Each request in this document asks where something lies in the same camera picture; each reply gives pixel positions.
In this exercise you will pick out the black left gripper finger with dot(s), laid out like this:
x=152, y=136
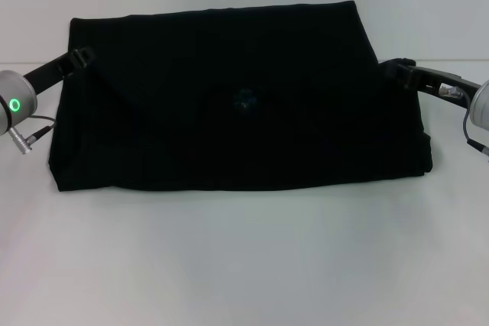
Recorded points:
x=84, y=58

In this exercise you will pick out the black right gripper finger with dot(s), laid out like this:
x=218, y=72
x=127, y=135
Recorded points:
x=405, y=74

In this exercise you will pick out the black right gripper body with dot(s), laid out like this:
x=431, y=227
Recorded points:
x=431, y=79

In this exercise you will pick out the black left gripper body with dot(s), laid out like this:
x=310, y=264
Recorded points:
x=49, y=70

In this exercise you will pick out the black shirt with FREE print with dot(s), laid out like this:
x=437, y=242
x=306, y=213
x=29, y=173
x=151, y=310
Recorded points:
x=229, y=131

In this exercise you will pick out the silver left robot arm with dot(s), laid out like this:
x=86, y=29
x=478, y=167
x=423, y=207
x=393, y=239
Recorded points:
x=19, y=89

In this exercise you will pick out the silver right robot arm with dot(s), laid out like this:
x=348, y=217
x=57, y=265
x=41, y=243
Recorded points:
x=481, y=104

